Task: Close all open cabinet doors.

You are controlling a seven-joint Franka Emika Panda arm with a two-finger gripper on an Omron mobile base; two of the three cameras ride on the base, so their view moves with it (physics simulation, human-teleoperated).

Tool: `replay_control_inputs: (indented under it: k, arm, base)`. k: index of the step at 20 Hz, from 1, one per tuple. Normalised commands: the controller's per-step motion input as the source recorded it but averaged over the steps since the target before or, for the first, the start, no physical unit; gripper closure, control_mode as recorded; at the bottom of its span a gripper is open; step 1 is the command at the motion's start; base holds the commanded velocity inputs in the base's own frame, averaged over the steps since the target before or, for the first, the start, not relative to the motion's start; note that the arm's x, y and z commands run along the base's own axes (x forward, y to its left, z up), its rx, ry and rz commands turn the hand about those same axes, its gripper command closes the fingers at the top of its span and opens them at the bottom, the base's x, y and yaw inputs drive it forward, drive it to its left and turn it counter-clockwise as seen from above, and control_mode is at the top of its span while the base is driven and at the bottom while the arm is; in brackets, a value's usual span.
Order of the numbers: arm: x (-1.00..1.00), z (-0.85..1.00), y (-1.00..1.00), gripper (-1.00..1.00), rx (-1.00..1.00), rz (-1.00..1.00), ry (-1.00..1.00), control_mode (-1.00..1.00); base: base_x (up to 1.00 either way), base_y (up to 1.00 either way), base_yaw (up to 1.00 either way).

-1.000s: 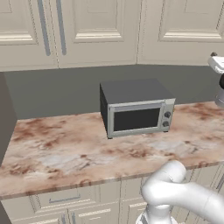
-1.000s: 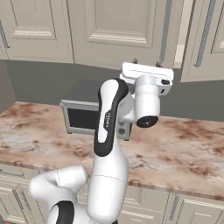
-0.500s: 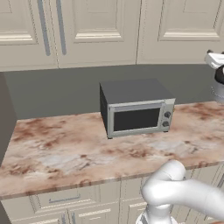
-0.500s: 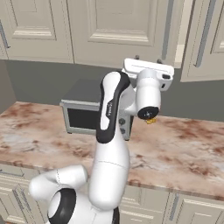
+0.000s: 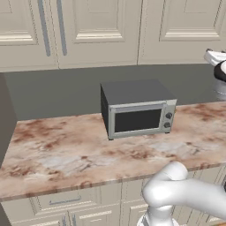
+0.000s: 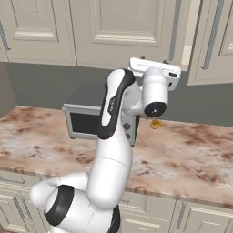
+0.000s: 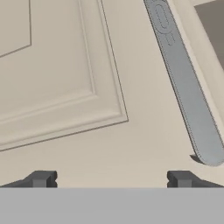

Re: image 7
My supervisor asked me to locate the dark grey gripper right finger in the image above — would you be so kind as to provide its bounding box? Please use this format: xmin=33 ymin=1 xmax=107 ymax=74
xmin=166 ymin=170 xmax=224 ymax=189

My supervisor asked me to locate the cream panelled cabinet door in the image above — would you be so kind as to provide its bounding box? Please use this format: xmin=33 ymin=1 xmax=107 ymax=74
xmin=0 ymin=0 xmax=224 ymax=189

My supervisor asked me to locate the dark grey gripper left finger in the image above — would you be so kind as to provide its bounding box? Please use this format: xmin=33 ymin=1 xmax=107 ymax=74
xmin=0 ymin=170 xmax=59 ymax=189

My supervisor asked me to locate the grey flat cabinet door handle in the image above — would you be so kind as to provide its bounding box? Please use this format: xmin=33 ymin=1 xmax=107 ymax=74
xmin=143 ymin=0 xmax=224 ymax=167

